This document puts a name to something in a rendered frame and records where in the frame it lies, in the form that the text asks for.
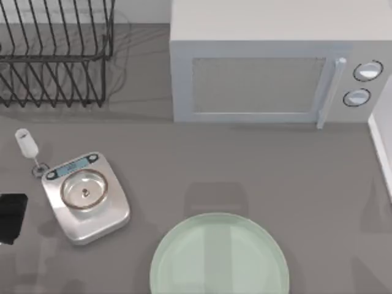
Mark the silver kitchen scale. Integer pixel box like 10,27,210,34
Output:
40,151,131,247

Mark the pale microwave oven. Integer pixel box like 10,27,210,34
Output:
169,0,392,130

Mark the microwave oven door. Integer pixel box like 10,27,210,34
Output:
170,41,337,124

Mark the large microwave knob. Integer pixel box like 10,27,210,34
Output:
353,59,384,82

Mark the black wire dish rack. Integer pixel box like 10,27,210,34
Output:
0,0,116,108

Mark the small microwave knob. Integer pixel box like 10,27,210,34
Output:
342,88,372,107

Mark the pale green round plate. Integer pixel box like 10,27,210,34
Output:
149,213,290,294

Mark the pale microwave door handle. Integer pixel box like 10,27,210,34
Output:
316,57,347,130

